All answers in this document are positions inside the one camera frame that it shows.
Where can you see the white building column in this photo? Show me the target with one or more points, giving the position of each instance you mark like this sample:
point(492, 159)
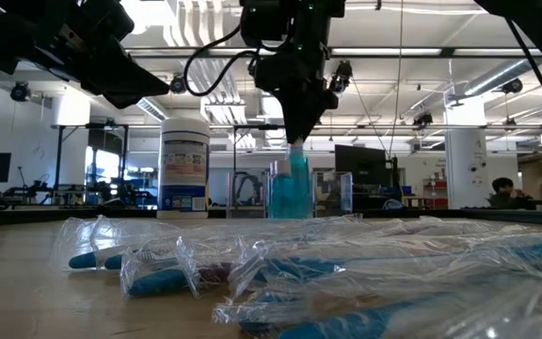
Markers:
point(466, 165)

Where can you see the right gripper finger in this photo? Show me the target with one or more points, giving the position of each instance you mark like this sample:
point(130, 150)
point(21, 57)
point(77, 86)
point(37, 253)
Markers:
point(301, 117)

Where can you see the white rectangular ceiling duct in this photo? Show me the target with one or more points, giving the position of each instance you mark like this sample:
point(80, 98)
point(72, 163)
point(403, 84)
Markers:
point(151, 109)

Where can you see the person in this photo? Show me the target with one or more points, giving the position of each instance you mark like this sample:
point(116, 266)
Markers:
point(504, 195)

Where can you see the red shelf unit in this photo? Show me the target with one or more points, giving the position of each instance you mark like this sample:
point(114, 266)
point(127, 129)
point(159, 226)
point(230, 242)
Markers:
point(435, 193)

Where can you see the clear acrylic organizer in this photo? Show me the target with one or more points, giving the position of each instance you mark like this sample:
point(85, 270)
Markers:
point(332, 198)

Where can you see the black aluminium table frame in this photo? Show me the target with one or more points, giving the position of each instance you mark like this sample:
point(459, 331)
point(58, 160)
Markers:
point(40, 214)

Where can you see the black beam with light strips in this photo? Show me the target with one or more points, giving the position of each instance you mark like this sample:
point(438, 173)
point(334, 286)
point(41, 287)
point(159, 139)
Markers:
point(384, 52)

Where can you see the white wipes canister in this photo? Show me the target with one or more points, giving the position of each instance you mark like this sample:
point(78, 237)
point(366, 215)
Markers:
point(184, 165)

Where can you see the black hanging camera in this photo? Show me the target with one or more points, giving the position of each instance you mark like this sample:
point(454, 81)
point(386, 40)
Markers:
point(512, 86)
point(422, 119)
point(341, 75)
point(178, 85)
point(19, 92)

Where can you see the black workstation frame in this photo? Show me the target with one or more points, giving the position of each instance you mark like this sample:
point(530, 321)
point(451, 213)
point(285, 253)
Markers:
point(58, 160)

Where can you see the blue mouthwash bottle white cap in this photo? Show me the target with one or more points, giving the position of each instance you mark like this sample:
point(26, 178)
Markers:
point(280, 198)
point(299, 188)

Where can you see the silver slanted ceiling duct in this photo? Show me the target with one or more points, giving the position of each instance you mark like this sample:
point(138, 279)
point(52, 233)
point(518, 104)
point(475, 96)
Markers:
point(497, 75)

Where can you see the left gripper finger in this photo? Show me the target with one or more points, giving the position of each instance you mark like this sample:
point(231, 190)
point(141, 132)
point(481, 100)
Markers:
point(106, 33)
point(116, 92)

